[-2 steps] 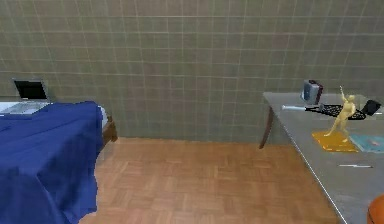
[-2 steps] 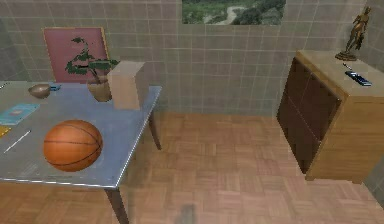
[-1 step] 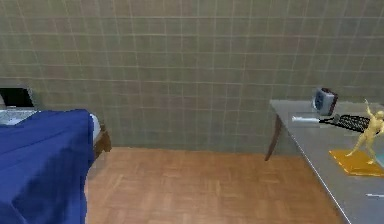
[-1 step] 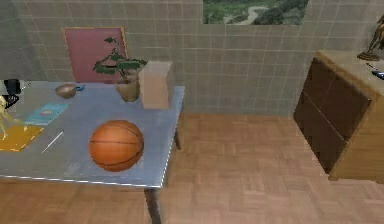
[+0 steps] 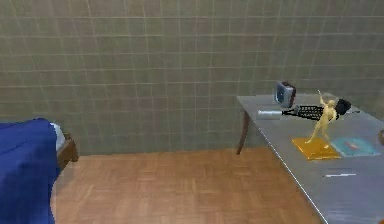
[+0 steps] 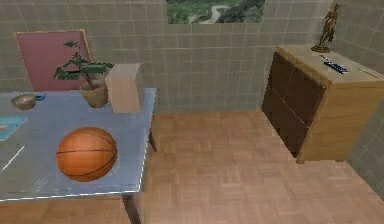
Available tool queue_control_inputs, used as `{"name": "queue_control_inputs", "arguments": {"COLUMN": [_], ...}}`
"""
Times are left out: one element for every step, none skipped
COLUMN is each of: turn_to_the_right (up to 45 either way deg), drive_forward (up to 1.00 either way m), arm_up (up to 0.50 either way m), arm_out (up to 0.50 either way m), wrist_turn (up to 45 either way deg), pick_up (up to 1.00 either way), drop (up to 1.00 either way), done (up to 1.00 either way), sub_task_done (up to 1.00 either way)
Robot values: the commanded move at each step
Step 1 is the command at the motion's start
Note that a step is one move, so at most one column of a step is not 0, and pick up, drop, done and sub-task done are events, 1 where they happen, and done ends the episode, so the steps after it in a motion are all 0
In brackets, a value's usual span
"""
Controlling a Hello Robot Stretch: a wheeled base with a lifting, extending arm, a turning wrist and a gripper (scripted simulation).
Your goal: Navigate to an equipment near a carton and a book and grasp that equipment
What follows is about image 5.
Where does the light blue book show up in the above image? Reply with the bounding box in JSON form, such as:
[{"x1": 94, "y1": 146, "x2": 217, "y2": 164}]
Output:
[{"x1": 330, "y1": 136, "x2": 381, "y2": 158}]

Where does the grey box with red side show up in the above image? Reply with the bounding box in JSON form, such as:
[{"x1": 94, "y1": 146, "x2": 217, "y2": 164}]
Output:
[{"x1": 273, "y1": 80, "x2": 297, "y2": 109}]

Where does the golden figure statue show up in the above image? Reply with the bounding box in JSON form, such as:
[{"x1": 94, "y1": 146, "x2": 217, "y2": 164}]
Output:
[{"x1": 291, "y1": 89, "x2": 342, "y2": 162}]

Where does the white pen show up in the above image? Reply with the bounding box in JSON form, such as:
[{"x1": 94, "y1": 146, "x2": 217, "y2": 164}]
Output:
[{"x1": 325, "y1": 172, "x2": 357, "y2": 178}]

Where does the grey table with brown legs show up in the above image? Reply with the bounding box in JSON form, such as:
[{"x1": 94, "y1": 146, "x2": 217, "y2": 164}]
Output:
[{"x1": 236, "y1": 93, "x2": 384, "y2": 224}]

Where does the bed with blue blanket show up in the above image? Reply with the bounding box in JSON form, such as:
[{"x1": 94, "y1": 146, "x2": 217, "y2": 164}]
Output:
[{"x1": 0, "y1": 117, "x2": 80, "y2": 224}]

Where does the black tennis racket white handle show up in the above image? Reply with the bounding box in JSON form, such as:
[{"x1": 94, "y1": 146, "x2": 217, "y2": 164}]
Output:
[{"x1": 257, "y1": 98, "x2": 361, "y2": 121}]

